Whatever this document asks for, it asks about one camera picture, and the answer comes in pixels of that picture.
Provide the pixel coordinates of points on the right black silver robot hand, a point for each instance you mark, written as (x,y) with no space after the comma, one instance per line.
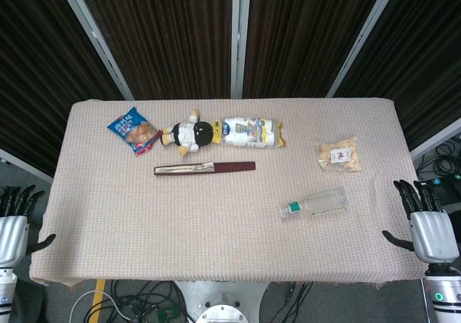
(430,233)

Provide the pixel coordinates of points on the blue snack bag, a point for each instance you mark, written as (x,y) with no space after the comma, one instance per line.
(131,130)

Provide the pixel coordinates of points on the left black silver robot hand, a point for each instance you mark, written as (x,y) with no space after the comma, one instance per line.
(14,233)

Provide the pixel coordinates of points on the clear bag of chips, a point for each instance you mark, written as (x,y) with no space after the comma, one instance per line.
(338,155)

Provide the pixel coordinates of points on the maroon folding fan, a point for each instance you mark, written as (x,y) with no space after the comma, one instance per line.
(223,167)

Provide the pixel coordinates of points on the yellow white plastic pack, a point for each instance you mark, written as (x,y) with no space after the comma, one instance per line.
(245,132)

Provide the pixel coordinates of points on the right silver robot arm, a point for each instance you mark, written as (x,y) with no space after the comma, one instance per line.
(444,294)

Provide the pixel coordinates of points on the white bottle cap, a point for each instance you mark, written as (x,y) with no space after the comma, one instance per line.
(284,211)

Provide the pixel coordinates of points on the black white plush toy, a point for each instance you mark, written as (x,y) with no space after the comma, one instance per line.
(194,133)

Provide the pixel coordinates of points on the clear plastic bottle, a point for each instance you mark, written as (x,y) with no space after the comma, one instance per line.
(324,200)

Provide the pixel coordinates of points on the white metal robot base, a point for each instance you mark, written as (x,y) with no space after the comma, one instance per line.
(219,301)

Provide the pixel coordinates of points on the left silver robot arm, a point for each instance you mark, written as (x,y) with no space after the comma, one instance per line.
(6,294)

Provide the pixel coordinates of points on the black box with teal light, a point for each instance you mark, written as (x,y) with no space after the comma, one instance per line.
(437,186)

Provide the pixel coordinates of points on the beige woven tablecloth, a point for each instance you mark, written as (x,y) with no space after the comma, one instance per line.
(216,229)

